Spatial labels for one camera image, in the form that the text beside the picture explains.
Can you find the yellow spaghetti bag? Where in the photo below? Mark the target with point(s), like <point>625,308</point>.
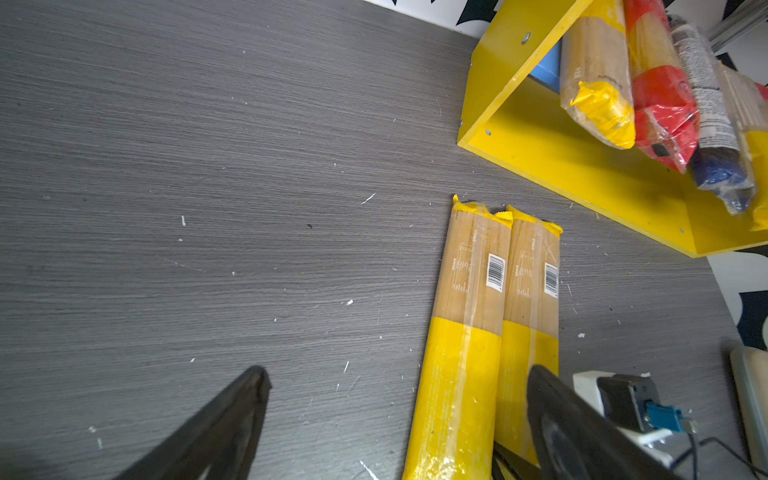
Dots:
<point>595,81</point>
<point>746,102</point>
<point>530,328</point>
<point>452,432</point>

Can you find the long red spaghetti bag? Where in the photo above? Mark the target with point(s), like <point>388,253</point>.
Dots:
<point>666,113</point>

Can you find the beige pad right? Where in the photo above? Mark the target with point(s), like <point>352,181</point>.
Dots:
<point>749,367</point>

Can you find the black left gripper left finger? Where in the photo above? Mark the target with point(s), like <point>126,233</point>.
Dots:
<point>219,442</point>

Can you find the yellow pink blue shelf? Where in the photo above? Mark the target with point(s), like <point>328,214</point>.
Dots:
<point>518,124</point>

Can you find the clear white label spaghetti bag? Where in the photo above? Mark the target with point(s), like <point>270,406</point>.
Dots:
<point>717,165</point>

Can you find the yellow spaghetti bag back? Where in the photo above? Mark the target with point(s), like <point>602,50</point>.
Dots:
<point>530,328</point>

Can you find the yellow spaghetti bag front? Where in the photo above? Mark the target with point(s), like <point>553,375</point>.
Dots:
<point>746,102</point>

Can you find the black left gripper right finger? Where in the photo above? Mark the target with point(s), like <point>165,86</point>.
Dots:
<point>572,441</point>

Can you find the aluminium cage frame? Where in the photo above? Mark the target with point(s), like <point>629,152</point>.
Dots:
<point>745,18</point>

